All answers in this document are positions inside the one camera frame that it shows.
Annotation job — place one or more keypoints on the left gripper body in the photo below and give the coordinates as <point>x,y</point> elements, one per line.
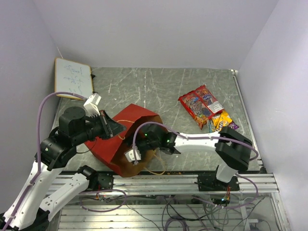
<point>102,132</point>

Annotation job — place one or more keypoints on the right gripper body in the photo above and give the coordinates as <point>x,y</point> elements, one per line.
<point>144,144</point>

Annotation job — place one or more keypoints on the red paper bag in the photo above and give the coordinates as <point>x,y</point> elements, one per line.
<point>111,152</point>

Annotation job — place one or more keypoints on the silver blue snack packet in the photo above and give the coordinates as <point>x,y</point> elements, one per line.
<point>210,126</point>

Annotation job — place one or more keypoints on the large red snack bag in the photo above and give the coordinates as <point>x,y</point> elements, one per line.
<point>201,104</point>

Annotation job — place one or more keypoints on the yellow candy packet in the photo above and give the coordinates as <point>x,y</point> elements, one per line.
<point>220,120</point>

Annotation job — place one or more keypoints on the purple candy packet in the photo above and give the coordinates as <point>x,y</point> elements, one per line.
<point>233,125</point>

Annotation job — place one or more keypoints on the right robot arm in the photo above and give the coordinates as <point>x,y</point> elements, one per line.
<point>232,147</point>

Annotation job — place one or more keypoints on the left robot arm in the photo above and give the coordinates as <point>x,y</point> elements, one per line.
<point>33,209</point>

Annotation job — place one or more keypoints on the small whiteboard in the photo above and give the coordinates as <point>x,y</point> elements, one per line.
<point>73,77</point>

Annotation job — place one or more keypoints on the aluminium frame rail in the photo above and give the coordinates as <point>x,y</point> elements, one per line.
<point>187,184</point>

